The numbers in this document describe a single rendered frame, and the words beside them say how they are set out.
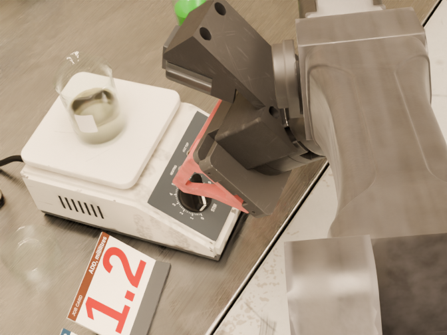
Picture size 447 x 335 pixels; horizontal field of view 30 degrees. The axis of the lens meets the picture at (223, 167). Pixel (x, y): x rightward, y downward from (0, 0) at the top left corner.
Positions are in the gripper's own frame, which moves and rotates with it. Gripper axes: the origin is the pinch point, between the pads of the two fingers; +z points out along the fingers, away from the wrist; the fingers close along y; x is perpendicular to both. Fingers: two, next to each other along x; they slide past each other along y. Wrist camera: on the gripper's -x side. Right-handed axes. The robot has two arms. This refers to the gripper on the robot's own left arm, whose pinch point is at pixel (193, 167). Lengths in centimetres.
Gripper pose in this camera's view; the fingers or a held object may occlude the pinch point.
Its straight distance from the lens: 68.4
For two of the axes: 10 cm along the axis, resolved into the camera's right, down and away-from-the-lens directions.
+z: -6.1, 2.4, 7.6
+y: -3.8, 7.5, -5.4
